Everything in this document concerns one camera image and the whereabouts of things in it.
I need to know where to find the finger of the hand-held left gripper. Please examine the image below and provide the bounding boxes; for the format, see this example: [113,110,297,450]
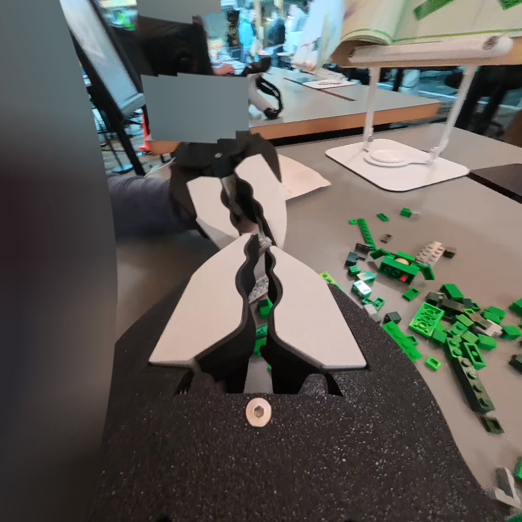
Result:
[186,175,245,250]
[234,153,289,249]

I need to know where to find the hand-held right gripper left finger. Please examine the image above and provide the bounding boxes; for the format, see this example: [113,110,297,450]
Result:
[148,234,261,394]

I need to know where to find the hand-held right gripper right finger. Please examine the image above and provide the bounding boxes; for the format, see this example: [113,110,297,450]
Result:
[264,246,368,394]

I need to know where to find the grey desk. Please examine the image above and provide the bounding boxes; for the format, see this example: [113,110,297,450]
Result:
[114,122,522,522]

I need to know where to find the white paper sheet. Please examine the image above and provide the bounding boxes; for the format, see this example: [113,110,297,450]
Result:
[277,154,332,201]

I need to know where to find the white grip device black loops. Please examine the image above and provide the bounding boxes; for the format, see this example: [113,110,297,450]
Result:
[234,57,284,121]

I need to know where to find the small green brick build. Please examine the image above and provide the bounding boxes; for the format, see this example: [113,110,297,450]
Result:
[369,248,436,286]

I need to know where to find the long green studded plate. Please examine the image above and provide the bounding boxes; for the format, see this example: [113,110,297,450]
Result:
[357,218,378,252]

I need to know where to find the wood-edged table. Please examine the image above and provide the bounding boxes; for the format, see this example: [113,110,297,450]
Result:
[249,65,443,139]

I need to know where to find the bright green holed brick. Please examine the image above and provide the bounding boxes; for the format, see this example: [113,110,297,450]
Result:
[409,302,446,337]

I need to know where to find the light grey studded plate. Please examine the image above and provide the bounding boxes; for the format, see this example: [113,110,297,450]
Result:
[415,241,446,263]

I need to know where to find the pile of loose green bricks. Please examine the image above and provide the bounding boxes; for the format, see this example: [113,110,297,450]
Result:
[320,207,522,435]

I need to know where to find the easel board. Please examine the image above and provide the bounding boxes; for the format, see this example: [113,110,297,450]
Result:
[59,0,147,176]

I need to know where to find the long dark green brick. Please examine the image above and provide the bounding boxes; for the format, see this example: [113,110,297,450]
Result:
[444,338,496,414]

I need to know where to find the white book stand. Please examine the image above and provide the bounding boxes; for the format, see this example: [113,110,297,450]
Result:
[325,35,522,192]

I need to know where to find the black flat pad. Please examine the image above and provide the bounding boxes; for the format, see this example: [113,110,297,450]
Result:
[467,162,522,204]

